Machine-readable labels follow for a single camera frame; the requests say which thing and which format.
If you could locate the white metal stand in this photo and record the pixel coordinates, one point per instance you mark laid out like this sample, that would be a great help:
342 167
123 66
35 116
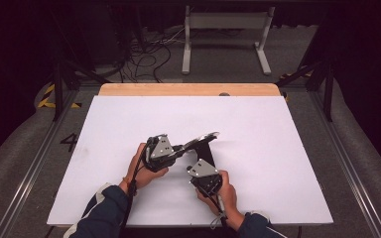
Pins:
226 20

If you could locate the person's left hand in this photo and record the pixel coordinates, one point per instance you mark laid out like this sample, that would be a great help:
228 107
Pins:
142 175

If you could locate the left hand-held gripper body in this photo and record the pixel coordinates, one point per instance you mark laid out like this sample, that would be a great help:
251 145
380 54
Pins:
160 152

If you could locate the white board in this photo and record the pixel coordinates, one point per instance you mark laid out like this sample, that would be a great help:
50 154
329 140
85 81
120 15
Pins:
261 148

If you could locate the white oval plate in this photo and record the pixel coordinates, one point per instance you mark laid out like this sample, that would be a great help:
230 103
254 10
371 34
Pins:
205 136

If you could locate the person's right hand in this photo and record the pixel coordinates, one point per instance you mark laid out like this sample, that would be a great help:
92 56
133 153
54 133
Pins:
229 205

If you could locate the wooden table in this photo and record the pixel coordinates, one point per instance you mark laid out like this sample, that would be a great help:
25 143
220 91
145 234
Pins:
185 89

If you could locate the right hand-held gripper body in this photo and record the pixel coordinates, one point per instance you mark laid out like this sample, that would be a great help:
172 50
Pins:
206 180

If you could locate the black cloth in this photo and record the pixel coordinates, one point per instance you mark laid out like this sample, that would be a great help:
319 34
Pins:
205 152

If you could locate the aluminium floor rail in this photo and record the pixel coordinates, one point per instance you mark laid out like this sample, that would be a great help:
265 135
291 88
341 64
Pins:
347 158
36 165

